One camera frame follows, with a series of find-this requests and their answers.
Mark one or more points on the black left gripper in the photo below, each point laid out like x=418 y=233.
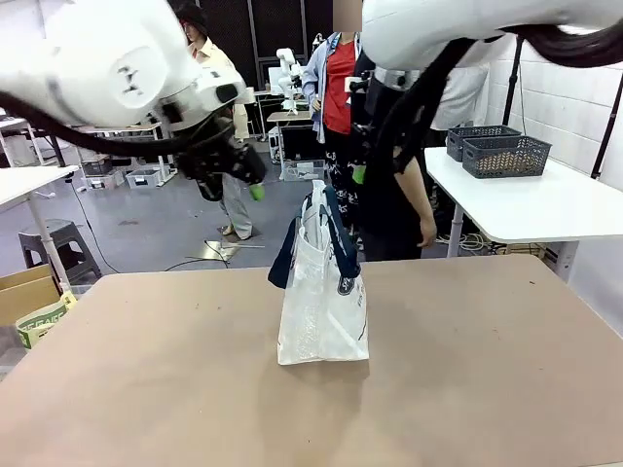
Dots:
x=229 y=155

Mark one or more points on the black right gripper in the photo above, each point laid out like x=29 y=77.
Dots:
x=371 y=112

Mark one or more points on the translucent white shopping bag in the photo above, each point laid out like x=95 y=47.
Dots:
x=321 y=316

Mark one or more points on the grey basket with brown goods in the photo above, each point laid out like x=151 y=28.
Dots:
x=506 y=158

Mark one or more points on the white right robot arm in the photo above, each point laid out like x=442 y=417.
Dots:
x=438 y=24

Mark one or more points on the person's left forearm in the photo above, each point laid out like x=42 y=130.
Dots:
x=414 y=190

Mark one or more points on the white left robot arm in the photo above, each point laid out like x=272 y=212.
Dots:
x=97 y=58

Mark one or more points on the person's left hand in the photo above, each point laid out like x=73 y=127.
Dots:
x=428 y=234

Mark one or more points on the clear plastic floor bin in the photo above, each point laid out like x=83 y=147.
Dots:
x=304 y=170

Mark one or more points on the person in black shirt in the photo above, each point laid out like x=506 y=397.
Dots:
x=384 y=219

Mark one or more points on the small brown background table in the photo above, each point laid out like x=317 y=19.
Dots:
x=289 y=117

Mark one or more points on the person in red shirt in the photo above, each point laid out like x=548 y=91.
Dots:
x=336 y=87

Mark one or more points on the white plastic floor crate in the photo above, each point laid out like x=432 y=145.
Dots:
x=143 y=177

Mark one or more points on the small white background robot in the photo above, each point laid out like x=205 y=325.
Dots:
x=288 y=73

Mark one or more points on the empty grey plastic basket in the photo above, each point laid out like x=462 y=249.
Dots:
x=474 y=133

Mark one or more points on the mannequin with cream jacket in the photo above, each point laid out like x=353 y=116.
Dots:
x=214 y=58

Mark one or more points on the white side table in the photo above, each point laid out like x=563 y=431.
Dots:
x=525 y=204

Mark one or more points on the grey plastic step stool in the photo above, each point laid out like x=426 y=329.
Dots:
x=63 y=243

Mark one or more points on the green and white carton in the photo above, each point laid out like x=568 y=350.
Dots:
x=41 y=323

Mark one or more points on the brown cardboard box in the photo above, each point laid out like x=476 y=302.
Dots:
x=24 y=292

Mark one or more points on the silver mannequin base plate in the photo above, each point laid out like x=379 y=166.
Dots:
x=229 y=250

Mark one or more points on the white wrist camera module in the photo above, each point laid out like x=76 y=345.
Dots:
x=354 y=85

